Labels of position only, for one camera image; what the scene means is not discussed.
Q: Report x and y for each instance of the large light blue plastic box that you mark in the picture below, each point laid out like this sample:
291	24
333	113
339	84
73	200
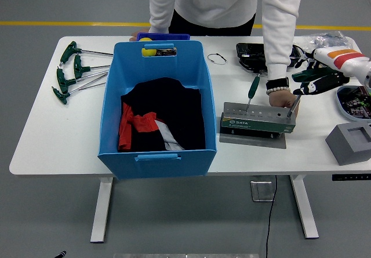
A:
158	66

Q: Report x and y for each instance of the clear plastic bag of parts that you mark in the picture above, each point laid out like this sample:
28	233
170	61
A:
324	39

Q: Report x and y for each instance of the black red white clothing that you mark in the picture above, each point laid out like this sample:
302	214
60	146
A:
174	110

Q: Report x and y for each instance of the white table leg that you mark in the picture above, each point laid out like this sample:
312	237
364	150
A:
304	208
101	211

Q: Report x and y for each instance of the black glossy plastic tray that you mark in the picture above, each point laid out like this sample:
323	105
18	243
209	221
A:
249	55

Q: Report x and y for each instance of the person's right forearm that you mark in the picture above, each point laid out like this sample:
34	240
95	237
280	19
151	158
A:
159	17

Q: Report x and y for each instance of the grey metal hex key rack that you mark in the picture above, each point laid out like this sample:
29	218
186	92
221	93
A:
255	124

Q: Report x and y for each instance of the light blue round tray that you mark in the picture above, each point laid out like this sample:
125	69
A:
342	107

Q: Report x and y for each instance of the yellow ball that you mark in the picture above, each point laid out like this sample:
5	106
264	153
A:
149	52

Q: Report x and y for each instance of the grey block with square recess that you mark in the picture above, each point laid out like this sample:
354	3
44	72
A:
345	150

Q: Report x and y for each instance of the person's right hand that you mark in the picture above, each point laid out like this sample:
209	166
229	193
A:
134	36

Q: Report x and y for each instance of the person's left forearm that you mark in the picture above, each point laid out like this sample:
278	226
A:
278	52

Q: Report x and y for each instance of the person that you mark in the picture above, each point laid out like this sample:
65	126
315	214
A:
217	3

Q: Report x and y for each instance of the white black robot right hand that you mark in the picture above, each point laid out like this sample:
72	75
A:
342	58

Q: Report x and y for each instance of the silver floor socket box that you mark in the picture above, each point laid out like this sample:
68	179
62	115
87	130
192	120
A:
261	191

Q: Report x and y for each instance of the person's left hand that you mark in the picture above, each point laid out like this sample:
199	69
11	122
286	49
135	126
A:
281	100

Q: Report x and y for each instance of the black white robot left hand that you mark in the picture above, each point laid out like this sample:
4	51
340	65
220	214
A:
62	254

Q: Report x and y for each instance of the small dark blue bin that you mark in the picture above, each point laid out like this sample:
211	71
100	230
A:
174	36

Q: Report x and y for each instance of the black table control panel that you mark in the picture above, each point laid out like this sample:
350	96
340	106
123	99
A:
347	177

